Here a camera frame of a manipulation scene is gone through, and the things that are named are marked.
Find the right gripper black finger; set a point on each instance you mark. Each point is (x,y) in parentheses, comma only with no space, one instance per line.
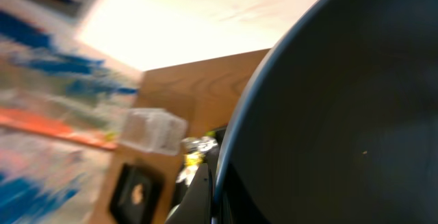
(195,207)

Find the black rectangular tray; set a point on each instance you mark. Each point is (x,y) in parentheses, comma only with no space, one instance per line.
(121,207)

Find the yellow wrapper scrap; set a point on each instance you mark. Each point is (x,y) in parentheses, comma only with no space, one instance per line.
(193,159)

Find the clear plastic bin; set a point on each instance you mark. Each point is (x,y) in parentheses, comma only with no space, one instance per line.
(153,130)

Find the round black tray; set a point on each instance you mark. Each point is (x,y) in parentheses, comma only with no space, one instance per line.
(186,174)

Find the dark blue bowl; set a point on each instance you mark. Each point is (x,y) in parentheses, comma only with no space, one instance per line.
(338,124)

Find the brown shiitake mushroom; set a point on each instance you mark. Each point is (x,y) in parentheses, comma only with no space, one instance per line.
(137,194)

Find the crumpled foil wrapper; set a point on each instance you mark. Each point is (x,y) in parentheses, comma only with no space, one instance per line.
(201,145)

